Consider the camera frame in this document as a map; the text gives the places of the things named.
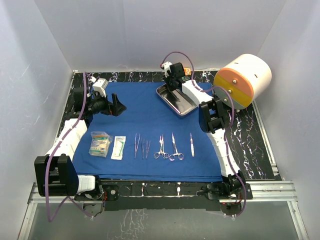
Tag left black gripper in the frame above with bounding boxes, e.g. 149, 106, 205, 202
87, 90, 126, 117

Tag metal instrument tray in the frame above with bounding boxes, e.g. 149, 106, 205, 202
156, 84, 198, 118

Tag white suture packet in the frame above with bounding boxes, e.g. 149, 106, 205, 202
111, 136, 126, 161

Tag green packaged surgical supplies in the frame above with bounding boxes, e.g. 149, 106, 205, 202
88, 131, 114, 158

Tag glove packet teal orange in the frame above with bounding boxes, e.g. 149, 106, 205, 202
89, 132, 111, 156

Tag blue surgical drape cloth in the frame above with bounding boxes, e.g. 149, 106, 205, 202
73, 82, 222, 182

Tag steel hemostat clamp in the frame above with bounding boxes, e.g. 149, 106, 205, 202
154, 134, 169, 159

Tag steel surgical scissors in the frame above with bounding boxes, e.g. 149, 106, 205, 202
169, 133, 184, 162

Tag steel scalpel handle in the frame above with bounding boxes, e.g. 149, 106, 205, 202
190, 133, 195, 158

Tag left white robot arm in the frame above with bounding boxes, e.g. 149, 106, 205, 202
34, 87, 127, 200

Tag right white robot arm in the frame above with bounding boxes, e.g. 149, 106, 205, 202
160, 61, 247, 201

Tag small orange circuit board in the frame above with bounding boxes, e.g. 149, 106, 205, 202
183, 67, 192, 76

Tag white cylindrical drawer container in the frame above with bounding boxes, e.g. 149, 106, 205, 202
213, 53, 272, 110

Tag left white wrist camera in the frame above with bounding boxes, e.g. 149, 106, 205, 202
92, 78, 109, 98

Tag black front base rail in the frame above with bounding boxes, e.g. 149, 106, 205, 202
75, 179, 253, 211

